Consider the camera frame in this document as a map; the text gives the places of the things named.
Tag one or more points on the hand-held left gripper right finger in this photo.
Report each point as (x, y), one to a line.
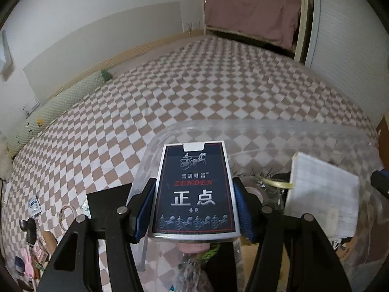
(246, 216)

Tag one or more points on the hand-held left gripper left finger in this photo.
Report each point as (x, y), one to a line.
(142, 213)

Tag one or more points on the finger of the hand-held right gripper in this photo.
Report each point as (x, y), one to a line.
(381, 183)

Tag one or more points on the dark blue playing card box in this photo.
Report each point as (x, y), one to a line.
(194, 194)

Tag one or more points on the clear plastic container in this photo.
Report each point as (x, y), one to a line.
(304, 138)

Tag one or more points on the grey checked notebook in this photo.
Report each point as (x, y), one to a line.
(322, 188)

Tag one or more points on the clear tape roll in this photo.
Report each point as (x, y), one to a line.
(62, 217)

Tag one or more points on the small printed sachet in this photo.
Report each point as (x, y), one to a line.
(35, 206)

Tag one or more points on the black car key bunch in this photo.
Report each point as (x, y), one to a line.
(29, 232)

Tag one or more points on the pink rabbit toy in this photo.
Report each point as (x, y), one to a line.
(28, 261)

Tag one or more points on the small blue case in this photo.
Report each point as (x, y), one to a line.
(19, 264)

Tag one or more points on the white shutter door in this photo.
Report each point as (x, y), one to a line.
(343, 51)

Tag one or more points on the green bolster pillow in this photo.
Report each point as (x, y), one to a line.
(60, 103)

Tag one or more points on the white fluffy pillow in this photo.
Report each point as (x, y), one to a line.
(4, 161)

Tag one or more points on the pink blanket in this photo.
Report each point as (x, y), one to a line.
(252, 12)

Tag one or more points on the white wall socket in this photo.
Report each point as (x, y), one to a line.
(190, 26)
(31, 106)

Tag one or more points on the white hanging wall bag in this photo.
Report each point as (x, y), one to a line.
(5, 54)

